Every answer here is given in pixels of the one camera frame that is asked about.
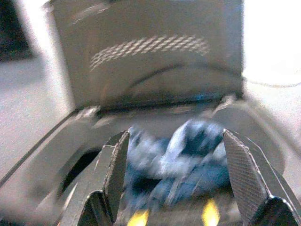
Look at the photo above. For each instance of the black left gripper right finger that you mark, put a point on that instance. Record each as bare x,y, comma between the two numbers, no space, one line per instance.
244,174

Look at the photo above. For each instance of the blue checked garment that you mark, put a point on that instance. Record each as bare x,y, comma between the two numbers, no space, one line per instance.
178,150

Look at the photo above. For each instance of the grey washing machine lid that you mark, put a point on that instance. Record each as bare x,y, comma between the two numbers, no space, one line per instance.
145,77

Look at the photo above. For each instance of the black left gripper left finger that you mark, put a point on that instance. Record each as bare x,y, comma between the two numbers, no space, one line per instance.
117,169

